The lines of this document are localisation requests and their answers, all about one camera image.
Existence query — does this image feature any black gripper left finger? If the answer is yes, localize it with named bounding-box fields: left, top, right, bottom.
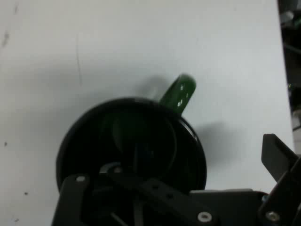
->
left=51, top=161, right=220, bottom=226

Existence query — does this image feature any dark green glossy mug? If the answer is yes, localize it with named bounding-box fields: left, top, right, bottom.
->
left=55, top=73, right=207, bottom=196

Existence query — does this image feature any dark cluttered equipment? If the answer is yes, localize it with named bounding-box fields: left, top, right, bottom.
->
left=277, top=0, right=301, bottom=156

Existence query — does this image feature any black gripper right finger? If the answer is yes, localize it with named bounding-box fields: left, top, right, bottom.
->
left=258, top=133, right=301, bottom=226

